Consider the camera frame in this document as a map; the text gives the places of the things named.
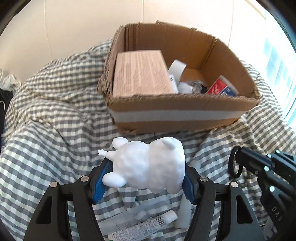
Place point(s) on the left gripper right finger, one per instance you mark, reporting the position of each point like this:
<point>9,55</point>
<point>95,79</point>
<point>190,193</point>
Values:
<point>237,218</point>

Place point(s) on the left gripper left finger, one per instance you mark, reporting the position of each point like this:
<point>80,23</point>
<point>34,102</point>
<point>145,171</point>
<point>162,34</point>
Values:
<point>50,220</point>

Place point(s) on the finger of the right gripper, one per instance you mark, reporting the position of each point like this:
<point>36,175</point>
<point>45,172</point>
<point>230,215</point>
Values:
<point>253,162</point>

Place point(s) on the white plaster figurine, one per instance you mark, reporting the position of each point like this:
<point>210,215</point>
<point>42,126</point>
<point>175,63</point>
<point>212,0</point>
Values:
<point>155,166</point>

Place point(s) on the clear tape roll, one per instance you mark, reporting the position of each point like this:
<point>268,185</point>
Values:
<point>176,69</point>

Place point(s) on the clear plastic packet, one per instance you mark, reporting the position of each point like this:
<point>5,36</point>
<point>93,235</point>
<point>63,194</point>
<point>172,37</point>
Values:
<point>132,216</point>

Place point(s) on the white ointment tube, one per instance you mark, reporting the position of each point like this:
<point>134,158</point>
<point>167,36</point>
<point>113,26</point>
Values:
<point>144,229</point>

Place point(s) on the grey checkered bed sheet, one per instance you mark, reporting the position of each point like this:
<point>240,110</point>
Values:
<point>57,122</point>

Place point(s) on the red blue small box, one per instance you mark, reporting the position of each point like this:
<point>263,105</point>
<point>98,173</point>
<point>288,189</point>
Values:
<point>222,86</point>

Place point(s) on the white crumpled tissue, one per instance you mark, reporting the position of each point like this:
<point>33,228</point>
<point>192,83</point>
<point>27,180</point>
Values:
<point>196,86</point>

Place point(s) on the window with blinds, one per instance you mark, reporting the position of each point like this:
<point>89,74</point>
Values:
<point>279,57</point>

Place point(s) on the brown cardboard box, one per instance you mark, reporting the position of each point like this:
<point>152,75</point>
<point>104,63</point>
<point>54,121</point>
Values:
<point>206,58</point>

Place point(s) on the black cloth pile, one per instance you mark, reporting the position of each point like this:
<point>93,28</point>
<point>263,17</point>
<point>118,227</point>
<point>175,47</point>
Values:
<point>5,98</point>

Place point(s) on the brown printed carton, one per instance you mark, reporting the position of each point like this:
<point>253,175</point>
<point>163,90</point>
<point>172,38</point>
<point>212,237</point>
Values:
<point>141,73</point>

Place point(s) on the white cloth pile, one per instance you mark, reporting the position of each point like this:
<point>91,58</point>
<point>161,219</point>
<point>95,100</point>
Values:
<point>9,82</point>

